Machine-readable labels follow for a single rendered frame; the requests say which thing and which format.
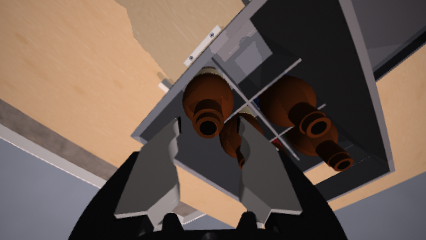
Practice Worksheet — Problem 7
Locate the dark grey box with slot openings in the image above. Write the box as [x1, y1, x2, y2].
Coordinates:
[130, 0, 395, 203]

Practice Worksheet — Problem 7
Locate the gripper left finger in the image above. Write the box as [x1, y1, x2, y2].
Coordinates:
[68, 116, 181, 240]

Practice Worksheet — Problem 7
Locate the grey square tray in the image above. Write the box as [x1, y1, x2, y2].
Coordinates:
[351, 0, 426, 82]

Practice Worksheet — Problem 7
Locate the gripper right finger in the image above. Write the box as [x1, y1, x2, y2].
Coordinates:
[237, 116, 348, 240]

